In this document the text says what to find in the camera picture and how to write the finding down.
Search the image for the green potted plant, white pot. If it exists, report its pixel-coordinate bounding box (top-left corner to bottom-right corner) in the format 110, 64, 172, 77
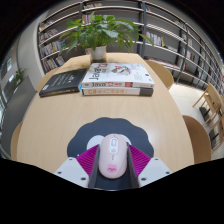
59, 11, 154, 64

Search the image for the white book with orange spine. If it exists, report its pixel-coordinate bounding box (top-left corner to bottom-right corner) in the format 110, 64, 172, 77
81, 86, 154, 98

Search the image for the dark mouse pad with eyes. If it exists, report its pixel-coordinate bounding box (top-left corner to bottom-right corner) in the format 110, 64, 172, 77
66, 116, 155, 192

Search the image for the white book with illustrated cover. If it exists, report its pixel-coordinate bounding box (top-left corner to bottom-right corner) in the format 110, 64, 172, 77
81, 62, 156, 89

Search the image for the small background green plant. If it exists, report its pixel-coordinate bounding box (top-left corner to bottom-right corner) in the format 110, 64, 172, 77
12, 68, 27, 88

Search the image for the grey bookshelf unit with books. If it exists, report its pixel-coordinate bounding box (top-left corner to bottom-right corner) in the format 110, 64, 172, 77
36, 0, 224, 98

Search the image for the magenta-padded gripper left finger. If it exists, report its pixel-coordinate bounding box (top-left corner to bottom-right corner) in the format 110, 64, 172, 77
53, 143, 101, 189

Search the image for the group of slatted wooden chairs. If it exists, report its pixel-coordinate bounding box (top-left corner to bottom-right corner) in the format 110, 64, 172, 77
192, 82, 224, 154

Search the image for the round-backed wooden chair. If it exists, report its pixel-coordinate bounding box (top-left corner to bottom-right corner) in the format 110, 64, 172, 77
144, 59, 176, 90
9, 121, 24, 162
182, 114, 212, 165

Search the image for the pink computer mouse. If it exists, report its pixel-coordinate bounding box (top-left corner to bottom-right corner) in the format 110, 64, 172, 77
98, 133, 129, 180

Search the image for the black book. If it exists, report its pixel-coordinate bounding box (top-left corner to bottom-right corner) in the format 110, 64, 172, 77
38, 68, 88, 98

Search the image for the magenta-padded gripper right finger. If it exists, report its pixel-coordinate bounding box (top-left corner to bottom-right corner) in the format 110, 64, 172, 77
126, 143, 173, 188

